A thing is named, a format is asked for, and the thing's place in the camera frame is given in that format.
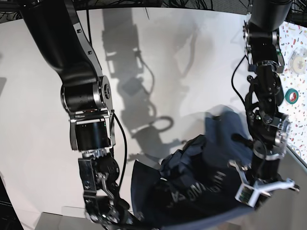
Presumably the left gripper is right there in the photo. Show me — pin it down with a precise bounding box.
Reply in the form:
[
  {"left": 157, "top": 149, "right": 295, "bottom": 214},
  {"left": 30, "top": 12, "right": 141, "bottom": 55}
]
[{"left": 229, "top": 153, "right": 300, "bottom": 194}]

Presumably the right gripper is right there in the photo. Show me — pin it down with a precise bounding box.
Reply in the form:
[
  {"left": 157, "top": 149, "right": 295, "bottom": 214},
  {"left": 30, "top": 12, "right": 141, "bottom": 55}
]
[{"left": 78, "top": 154, "right": 144, "bottom": 230}]

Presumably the dark blue t-shirt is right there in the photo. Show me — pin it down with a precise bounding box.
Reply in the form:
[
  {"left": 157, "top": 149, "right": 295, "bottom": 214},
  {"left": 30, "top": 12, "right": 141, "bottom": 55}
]
[{"left": 131, "top": 107, "right": 254, "bottom": 227}]

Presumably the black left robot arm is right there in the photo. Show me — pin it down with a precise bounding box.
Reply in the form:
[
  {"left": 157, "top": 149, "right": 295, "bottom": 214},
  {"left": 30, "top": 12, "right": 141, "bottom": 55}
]
[{"left": 231, "top": 0, "right": 298, "bottom": 196}]

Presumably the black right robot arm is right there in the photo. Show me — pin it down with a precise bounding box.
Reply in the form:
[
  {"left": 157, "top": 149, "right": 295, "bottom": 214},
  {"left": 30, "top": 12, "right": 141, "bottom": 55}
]
[{"left": 18, "top": 0, "right": 142, "bottom": 230}]

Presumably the grey chair bottom edge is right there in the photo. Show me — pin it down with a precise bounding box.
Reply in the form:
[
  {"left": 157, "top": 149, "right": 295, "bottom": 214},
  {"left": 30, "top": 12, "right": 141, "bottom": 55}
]
[{"left": 35, "top": 206, "right": 101, "bottom": 230}]

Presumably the grey chair right side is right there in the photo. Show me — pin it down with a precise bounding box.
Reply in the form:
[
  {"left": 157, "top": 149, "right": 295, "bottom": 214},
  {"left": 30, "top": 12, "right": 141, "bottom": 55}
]
[{"left": 215, "top": 148, "right": 307, "bottom": 230}]

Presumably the green tape roll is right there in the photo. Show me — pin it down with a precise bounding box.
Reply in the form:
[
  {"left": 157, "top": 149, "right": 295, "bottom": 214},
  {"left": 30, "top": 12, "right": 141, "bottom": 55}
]
[{"left": 285, "top": 88, "right": 299, "bottom": 104}]

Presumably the clear tape dispenser roll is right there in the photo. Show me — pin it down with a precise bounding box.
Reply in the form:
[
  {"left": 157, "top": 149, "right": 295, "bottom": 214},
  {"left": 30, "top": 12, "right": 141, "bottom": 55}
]
[{"left": 288, "top": 47, "right": 307, "bottom": 75}]

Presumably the terrazzo patterned table cover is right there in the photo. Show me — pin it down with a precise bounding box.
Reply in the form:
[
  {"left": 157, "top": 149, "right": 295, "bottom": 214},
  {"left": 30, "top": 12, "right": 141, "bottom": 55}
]
[{"left": 280, "top": 22, "right": 307, "bottom": 161}]

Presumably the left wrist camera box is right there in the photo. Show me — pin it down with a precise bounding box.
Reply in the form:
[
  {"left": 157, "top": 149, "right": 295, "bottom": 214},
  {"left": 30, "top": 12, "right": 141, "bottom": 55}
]
[{"left": 235, "top": 183, "right": 260, "bottom": 208}]

